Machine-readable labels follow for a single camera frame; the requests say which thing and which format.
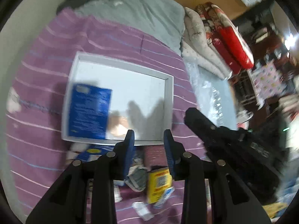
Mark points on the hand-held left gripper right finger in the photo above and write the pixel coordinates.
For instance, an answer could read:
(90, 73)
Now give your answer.
(168, 149)

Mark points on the light blue printed packet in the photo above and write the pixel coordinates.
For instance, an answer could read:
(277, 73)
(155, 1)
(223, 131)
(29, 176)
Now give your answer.
(93, 151)

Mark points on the small white tube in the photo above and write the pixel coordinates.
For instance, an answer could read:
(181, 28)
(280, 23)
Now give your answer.
(117, 192)

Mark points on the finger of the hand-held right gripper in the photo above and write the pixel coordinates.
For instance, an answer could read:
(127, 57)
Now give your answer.
(198, 121)

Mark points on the white shallow cardboard box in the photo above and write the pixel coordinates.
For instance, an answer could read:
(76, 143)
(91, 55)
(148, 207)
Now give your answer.
(130, 86)

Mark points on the beige plaid pouch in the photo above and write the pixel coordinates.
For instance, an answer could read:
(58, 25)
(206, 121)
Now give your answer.
(118, 123)

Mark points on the yellow box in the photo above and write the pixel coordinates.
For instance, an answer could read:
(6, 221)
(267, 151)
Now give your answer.
(158, 182)

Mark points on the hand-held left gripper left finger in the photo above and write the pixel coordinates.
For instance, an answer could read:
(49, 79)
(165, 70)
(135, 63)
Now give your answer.
(129, 144)

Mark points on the purple striped blanket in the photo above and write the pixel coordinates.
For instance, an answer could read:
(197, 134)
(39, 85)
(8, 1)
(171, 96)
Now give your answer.
(35, 144)

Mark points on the dark wooden cabinet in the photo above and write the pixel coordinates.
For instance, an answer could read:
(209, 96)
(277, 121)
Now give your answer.
(257, 18)

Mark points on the red folded quilt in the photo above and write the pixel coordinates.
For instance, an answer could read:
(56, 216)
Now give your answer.
(233, 44)

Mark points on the white dotted folded quilt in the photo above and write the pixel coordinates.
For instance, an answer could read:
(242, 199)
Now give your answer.
(198, 42)

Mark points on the green plaid pouch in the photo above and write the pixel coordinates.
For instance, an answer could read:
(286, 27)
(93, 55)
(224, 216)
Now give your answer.
(137, 177)

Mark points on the dark blue printed booklet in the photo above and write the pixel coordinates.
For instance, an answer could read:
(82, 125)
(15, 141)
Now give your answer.
(88, 112)

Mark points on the pink patterned cloth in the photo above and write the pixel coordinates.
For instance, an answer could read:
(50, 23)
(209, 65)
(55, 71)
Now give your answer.
(268, 79)

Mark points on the grey blanket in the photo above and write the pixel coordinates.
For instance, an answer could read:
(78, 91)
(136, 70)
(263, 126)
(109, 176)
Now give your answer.
(140, 11)

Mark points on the white paper packet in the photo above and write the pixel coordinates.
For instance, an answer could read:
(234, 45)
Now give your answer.
(142, 211)

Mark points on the clear plastic sheet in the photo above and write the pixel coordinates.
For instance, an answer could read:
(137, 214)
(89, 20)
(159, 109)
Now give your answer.
(210, 86)

